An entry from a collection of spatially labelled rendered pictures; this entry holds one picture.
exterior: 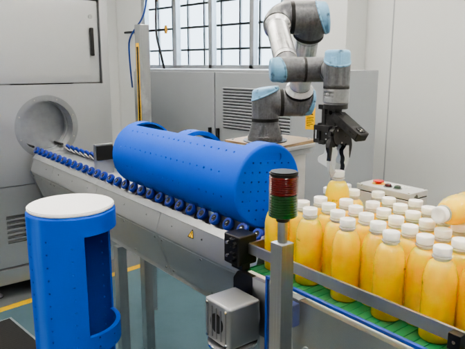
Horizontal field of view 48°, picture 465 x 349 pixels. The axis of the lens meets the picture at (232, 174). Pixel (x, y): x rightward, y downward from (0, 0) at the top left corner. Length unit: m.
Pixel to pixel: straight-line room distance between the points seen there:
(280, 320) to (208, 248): 0.67
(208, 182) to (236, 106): 2.13
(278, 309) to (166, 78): 3.43
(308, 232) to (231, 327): 0.32
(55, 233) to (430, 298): 1.08
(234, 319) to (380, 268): 0.41
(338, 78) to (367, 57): 3.14
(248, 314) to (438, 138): 3.16
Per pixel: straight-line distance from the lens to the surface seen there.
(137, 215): 2.24
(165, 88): 4.48
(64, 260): 1.71
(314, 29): 1.96
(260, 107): 2.20
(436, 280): 1.18
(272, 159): 1.72
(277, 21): 1.85
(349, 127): 1.50
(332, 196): 1.56
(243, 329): 1.46
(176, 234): 1.98
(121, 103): 7.40
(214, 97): 4.01
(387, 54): 4.56
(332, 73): 1.52
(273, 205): 1.12
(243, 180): 1.64
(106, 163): 2.80
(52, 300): 1.78
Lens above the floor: 1.48
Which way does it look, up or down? 12 degrees down
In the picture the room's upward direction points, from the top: straight up
